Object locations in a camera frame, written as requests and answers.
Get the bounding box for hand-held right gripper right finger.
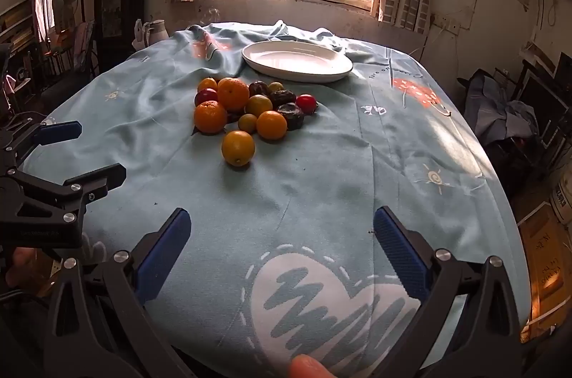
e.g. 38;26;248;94
373;206;524;378

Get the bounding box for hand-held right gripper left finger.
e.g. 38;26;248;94
45;207;193;378

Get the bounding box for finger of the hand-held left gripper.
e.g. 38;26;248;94
8;162;128;223
0;120;84;167

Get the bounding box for orange tangerine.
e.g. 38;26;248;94
217;77;250;113
193;100;228;134

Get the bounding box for red plum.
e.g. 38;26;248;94
194;88;219;107

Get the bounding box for yellow-brown potato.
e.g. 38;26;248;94
245;94;273;118

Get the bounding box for dark wrinkled passion fruit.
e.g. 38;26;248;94
277;103;306;131
269;89;297;108

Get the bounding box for white oval plate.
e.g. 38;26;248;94
242;41;354;83

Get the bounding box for person's left hand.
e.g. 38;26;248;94
4;246;59;298

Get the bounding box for person's right hand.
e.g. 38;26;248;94
288;353;340;378

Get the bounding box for light blue printed tablecloth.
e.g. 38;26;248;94
20;20;532;378

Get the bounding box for standing fan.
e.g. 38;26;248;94
53;0;81;34

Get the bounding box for white pitcher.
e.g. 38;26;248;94
133;19;168;50

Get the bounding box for cardboard box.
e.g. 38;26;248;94
516;203;572;343

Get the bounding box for white bucket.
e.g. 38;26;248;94
549;172;572;227

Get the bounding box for pile of grey-blue clothes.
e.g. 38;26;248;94
465;69;543;146

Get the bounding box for dark monitor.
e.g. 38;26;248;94
514;65;572;146

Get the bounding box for wall socket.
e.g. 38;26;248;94
431;15;461;34

